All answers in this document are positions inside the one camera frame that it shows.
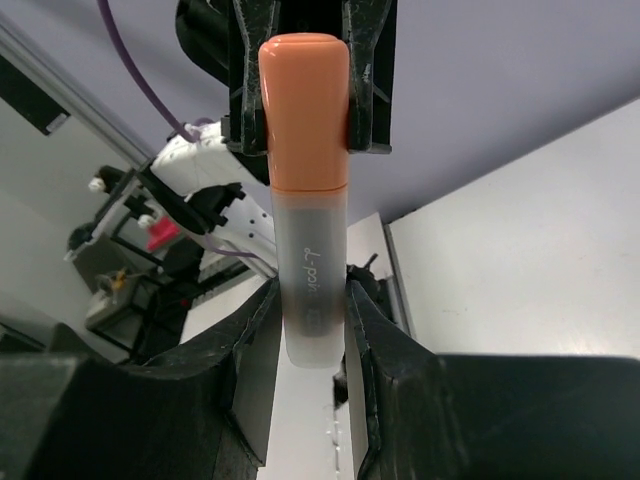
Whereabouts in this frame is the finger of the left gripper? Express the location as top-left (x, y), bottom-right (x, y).
top-left (229, 0), bottom-right (280, 155)
top-left (342, 1), bottom-right (395, 154)

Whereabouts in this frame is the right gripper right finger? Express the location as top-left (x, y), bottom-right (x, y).
top-left (345, 281), bottom-right (639, 479)

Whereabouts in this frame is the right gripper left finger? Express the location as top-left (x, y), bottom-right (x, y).
top-left (1, 280), bottom-right (281, 479)

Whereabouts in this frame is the orange highlighter cap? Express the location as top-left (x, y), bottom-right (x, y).
top-left (258, 33), bottom-right (350, 193)

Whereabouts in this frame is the orange tip grey highlighter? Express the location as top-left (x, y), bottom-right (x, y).
top-left (271, 189), bottom-right (347, 369)

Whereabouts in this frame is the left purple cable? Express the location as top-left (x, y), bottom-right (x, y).
top-left (94, 0), bottom-right (216, 144)

